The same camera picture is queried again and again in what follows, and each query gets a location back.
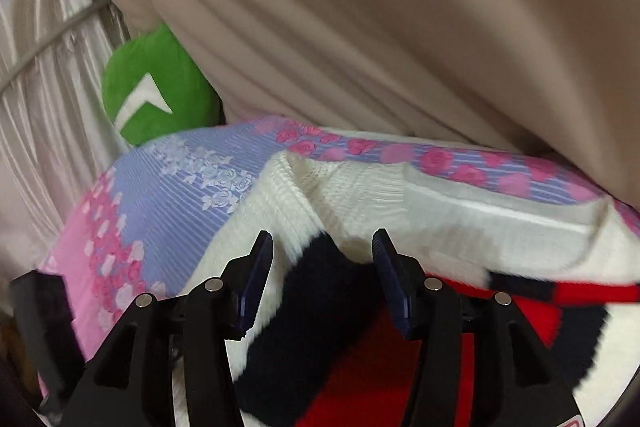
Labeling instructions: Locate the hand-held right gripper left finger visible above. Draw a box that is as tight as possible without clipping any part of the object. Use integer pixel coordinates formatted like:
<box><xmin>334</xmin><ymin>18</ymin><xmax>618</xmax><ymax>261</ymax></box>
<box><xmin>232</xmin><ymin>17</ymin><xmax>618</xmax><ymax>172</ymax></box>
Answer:
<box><xmin>48</xmin><ymin>229</ymin><xmax>276</xmax><ymax>427</ymax></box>

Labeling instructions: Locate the pink purple floral blanket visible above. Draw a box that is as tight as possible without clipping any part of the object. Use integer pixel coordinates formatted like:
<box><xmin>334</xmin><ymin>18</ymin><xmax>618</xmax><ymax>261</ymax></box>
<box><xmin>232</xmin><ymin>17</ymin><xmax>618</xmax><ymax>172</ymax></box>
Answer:
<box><xmin>37</xmin><ymin>117</ymin><xmax>640</xmax><ymax>403</ymax></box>

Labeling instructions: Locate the white satin curtain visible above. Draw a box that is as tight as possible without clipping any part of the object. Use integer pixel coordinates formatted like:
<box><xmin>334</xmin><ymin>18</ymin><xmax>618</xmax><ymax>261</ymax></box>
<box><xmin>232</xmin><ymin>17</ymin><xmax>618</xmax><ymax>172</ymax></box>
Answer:
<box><xmin>0</xmin><ymin>0</ymin><xmax>132</xmax><ymax>308</ymax></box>

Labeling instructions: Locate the grey metal rod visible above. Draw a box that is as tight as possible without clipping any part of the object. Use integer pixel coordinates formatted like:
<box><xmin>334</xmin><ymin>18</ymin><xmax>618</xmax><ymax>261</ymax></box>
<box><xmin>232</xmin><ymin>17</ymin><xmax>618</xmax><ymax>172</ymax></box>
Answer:
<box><xmin>0</xmin><ymin>0</ymin><xmax>112</xmax><ymax>90</ymax></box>

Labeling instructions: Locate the green plush pillow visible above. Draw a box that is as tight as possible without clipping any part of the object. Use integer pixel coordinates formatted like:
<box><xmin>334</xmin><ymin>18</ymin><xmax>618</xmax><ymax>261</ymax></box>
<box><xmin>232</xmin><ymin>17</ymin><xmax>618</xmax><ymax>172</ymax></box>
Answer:
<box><xmin>101</xmin><ymin>22</ymin><xmax>221</xmax><ymax>148</ymax></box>

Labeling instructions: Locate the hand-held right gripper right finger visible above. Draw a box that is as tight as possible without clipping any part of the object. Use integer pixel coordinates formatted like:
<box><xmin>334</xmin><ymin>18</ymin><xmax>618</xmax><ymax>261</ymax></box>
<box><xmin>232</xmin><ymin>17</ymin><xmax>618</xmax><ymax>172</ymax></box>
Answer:
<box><xmin>371</xmin><ymin>228</ymin><xmax>582</xmax><ymax>427</ymax></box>

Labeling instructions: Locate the white navy red knit sweater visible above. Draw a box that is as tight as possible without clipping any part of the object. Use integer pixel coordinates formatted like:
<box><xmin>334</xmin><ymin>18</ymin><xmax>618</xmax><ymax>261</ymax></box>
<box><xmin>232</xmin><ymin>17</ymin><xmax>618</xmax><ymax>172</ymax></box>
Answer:
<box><xmin>172</xmin><ymin>149</ymin><xmax>640</xmax><ymax>427</ymax></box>

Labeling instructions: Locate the beige curtain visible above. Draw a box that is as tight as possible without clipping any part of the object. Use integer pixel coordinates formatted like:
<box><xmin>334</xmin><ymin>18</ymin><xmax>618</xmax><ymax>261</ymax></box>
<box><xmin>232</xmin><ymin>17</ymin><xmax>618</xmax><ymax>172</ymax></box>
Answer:
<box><xmin>70</xmin><ymin>0</ymin><xmax>640</xmax><ymax>212</ymax></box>

